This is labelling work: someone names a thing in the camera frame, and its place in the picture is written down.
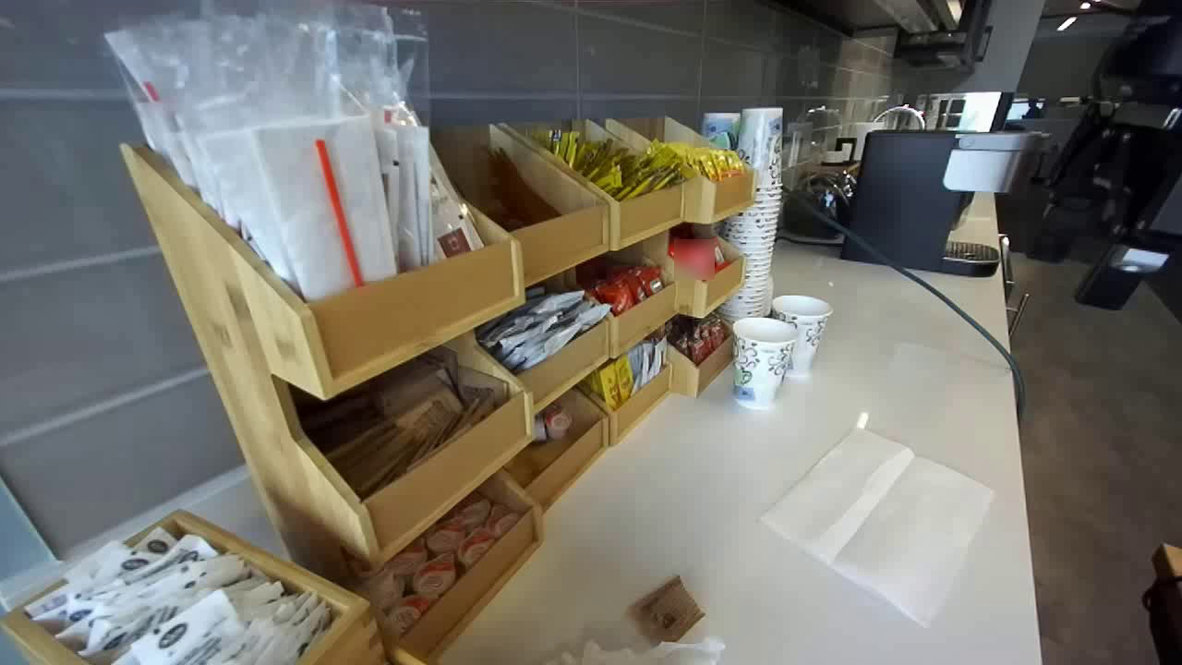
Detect red ketchup packets pile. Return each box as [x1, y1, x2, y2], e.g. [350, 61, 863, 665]
[576, 255, 667, 318]
[663, 226, 730, 286]

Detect black white packets pile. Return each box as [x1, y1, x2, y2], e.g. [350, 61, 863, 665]
[476, 286, 614, 378]

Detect yellow sauce packet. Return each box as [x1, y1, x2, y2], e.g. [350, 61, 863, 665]
[584, 355, 637, 412]

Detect narrow bamboo organizer rack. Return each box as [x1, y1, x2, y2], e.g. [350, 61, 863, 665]
[435, 121, 619, 512]
[511, 117, 685, 446]
[607, 116, 757, 398]

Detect small portion packs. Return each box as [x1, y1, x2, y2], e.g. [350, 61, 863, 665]
[527, 398, 584, 446]

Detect dark red green packets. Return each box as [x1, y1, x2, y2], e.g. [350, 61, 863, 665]
[672, 313, 733, 364]

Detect yellow mustard packets pile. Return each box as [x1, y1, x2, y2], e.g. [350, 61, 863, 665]
[538, 127, 676, 202]
[648, 141, 748, 185]

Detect patterned paper cup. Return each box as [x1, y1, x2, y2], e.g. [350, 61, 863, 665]
[730, 313, 800, 412]
[769, 290, 836, 382]

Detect wide bamboo organizer rack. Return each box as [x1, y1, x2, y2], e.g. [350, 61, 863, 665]
[119, 141, 545, 665]

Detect brown sugar packets pile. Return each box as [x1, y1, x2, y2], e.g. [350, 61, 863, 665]
[298, 348, 512, 496]

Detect dark kettle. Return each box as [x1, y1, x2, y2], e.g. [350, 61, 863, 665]
[784, 161, 859, 245]

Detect small brown paper packet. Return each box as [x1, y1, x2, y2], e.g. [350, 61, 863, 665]
[627, 572, 708, 646]

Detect creamer cups pile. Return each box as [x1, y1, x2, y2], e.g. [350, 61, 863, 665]
[362, 496, 527, 640]

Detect black coffee machine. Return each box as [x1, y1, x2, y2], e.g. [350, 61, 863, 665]
[840, 121, 1041, 281]

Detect clear plastic cutlery packs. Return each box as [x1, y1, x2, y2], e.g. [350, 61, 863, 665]
[103, 0, 492, 303]

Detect white paper napkin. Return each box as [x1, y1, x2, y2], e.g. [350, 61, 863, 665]
[760, 425, 996, 629]

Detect low bamboo tray box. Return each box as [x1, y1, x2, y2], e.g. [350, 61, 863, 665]
[0, 508, 384, 665]

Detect dark overhead hood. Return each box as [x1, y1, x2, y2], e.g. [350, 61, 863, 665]
[788, 0, 1001, 65]

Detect white printed packets pile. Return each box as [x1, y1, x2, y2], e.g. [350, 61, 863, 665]
[22, 528, 334, 665]

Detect long dark cable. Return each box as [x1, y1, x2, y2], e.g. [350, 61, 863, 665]
[788, 196, 1028, 422]

